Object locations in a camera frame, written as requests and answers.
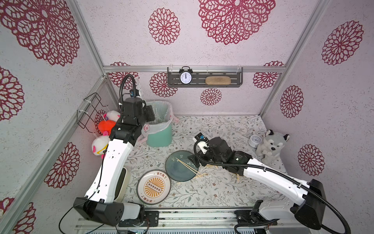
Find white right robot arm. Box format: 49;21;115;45
190;133;352;234

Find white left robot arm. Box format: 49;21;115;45
72;74;155;227

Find white pink plush doll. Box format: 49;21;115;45
103;111;120;122

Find green trash bin with bag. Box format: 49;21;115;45
137;100;179;147

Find red orange plush toy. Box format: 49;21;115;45
97;120;116;136

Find small white round timer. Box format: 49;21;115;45
248;135;262;148

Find dark green glass plate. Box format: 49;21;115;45
165;150;198;182

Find white plush doll yellow glasses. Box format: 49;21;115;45
91;135;110;156

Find grey husky plush dog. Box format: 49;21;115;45
256;129;290;165

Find black alarm clock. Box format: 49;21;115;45
179;66;193;85

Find wooden brush on shelf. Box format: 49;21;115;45
205;76;231;86

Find white orange patterned plate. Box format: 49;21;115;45
136;170;171;205

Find black wire wall basket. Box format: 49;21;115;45
76;92;110;135

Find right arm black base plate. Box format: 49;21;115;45
234;210;278;227

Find grey wall shelf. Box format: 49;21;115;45
167;67;243;88

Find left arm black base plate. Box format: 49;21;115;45
118;210;159;228

